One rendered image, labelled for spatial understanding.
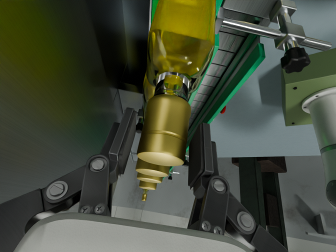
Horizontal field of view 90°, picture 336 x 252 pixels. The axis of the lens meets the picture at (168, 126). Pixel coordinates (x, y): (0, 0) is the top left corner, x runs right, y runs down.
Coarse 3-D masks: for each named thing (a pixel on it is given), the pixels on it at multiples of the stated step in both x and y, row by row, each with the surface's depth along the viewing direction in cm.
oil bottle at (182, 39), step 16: (160, 0) 15; (176, 0) 15; (192, 0) 16; (208, 0) 16; (160, 16) 14; (176, 16) 14; (192, 16) 14; (208, 16) 15; (160, 32) 13; (176, 32) 13; (192, 32) 14; (208, 32) 14; (160, 48) 13; (176, 48) 13; (192, 48) 13; (208, 48) 13; (160, 64) 13; (176, 64) 13; (192, 64) 13; (208, 64) 14; (192, 80) 14
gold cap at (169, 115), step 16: (160, 96) 12; (176, 96) 12; (160, 112) 11; (176, 112) 12; (144, 128) 12; (160, 128) 11; (176, 128) 11; (144, 144) 11; (160, 144) 10; (176, 144) 11; (144, 160) 12; (160, 160) 12; (176, 160) 11
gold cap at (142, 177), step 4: (140, 176) 21; (144, 176) 21; (148, 176) 21; (152, 176) 21; (156, 176) 21; (144, 180) 23; (148, 180) 22; (152, 180) 21; (156, 180) 21; (160, 180) 21
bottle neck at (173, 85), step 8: (168, 72) 13; (176, 72) 13; (160, 80) 13; (168, 80) 13; (176, 80) 13; (184, 80) 13; (160, 88) 13; (168, 88) 13; (176, 88) 13; (184, 88) 13; (184, 96) 13
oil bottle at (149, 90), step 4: (144, 76) 19; (144, 80) 19; (144, 84) 19; (148, 84) 18; (144, 88) 19; (148, 88) 18; (152, 88) 18; (144, 92) 19; (148, 92) 18; (152, 92) 18; (144, 96) 19; (148, 96) 18; (152, 96) 18; (188, 96) 19; (144, 100) 19; (188, 100) 19; (144, 104) 20; (144, 108) 21
